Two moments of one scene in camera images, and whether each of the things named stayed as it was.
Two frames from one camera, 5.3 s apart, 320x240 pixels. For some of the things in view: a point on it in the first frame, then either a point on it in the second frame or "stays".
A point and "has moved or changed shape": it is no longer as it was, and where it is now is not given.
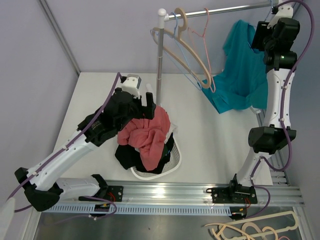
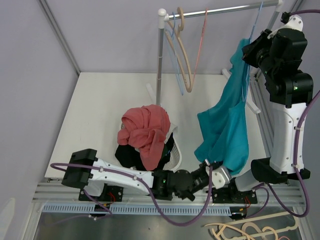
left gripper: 144,112 -> 202,165
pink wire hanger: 212,82 -> 201,43
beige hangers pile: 264,227 stays
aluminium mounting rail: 157,192 stays
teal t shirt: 243,83 -> 224,128
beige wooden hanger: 178,37 has moved or changed shape
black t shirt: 128,157 stays
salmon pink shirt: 148,135 stays
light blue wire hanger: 199,87 has moved or changed shape
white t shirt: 172,127 stays
